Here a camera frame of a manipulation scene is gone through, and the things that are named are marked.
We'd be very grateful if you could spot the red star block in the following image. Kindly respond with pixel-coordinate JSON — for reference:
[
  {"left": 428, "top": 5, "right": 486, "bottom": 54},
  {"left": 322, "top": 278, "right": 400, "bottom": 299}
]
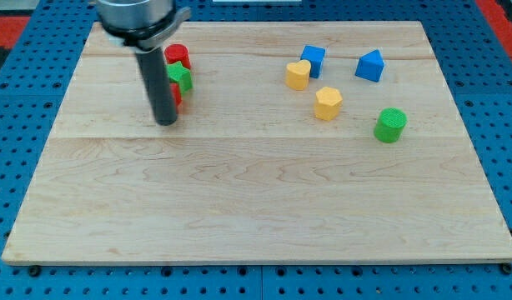
[{"left": 170, "top": 82, "right": 183, "bottom": 108}]

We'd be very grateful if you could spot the green star block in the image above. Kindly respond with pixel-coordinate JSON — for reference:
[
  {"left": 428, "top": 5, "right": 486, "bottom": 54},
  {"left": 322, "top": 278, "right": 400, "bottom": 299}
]
[{"left": 166, "top": 61, "right": 193, "bottom": 95}]

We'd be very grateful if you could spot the green cylinder block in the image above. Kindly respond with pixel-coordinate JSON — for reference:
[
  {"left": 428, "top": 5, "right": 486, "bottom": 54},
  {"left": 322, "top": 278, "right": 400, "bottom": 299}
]
[{"left": 374, "top": 107, "right": 408, "bottom": 143}]

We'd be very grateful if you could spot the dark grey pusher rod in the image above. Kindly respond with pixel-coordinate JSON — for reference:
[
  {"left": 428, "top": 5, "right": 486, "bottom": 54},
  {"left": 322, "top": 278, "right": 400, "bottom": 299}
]
[{"left": 135, "top": 48, "right": 178, "bottom": 126}]

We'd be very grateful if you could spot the blue triangular prism block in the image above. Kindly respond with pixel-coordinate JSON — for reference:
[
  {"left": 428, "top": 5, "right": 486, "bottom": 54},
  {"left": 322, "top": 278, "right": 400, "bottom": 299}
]
[{"left": 354, "top": 49, "right": 385, "bottom": 83}]

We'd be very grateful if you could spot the light wooden board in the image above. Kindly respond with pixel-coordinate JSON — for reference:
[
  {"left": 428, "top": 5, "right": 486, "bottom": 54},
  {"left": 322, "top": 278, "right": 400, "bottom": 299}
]
[{"left": 2, "top": 21, "right": 512, "bottom": 266}]

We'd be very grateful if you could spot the yellow hexagon block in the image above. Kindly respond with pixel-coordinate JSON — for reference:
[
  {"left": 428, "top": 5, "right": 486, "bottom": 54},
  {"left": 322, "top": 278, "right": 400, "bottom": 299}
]
[{"left": 314, "top": 87, "right": 343, "bottom": 121}]

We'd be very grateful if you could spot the yellow heart block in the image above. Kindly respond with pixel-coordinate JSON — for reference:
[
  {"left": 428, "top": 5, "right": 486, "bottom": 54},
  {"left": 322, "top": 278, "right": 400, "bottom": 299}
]
[{"left": 284, "top": 59, "right": 311, "bottom": 91}]

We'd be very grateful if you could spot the blue cube block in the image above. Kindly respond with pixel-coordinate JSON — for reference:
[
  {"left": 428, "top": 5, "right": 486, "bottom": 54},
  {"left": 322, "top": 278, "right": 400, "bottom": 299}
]
[{"left": 300, "top": 45, "right": 326, "bottom": 78}]

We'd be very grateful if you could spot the red cylinder block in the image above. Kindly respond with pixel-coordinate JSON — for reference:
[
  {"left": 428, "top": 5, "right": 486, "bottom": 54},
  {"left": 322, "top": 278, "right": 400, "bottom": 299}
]
[{"left": 163, "top": 43, "right": 192, "bottom": 69}]

